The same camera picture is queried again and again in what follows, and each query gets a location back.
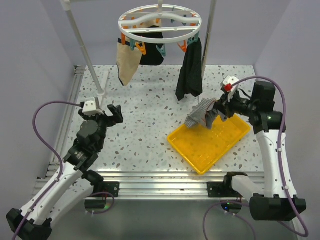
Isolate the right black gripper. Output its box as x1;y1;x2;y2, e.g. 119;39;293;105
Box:
213;87;258;119

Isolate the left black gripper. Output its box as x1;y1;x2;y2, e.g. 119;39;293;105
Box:
79;104;123;150

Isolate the grey striped underwear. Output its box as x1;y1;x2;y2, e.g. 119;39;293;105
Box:
184;98;219;130

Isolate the beige underwear navy trim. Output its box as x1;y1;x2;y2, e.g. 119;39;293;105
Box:
116;34;146;86

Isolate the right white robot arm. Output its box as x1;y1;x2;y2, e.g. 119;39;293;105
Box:
212;81;307;222

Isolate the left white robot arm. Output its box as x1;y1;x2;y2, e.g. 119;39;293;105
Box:
6;100;124;240

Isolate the black pinstriped underwear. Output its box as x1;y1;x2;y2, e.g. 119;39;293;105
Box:
175;39;203;101

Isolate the plain black underwear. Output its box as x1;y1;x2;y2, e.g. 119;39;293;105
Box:
136;32;164;66

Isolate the white round clip hanger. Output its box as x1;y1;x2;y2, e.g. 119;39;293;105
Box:
118;0;202;44

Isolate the yellow plastic tray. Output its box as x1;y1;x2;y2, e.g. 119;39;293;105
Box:
167;114;251;175

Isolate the right white rack pole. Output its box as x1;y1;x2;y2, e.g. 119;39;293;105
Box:
201;0;217;78

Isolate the white rack pole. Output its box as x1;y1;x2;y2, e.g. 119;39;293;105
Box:
60;0;105;96
201;0;217;78

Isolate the left white rack pole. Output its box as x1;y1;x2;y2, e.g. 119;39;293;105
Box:
60;0;105;96

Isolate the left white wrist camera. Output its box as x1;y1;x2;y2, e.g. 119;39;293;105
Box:
80;97;103;117

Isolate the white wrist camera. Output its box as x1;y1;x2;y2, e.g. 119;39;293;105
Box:
80;97;103;117
220;75;240;93

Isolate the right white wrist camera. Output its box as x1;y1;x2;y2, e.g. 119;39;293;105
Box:
220;75;240;93

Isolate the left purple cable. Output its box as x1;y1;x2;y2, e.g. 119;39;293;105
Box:
11;100;86;240

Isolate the aluminium rail frame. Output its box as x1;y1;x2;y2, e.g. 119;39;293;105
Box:
18;65;305;240

